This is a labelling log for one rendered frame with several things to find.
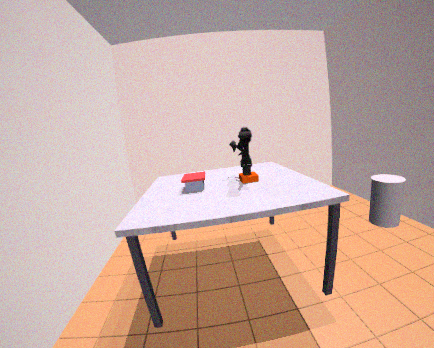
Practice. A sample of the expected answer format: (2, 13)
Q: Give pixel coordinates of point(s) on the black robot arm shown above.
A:
(245, 137)

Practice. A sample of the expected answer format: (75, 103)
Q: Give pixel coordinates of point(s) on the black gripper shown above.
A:
(234, 146)

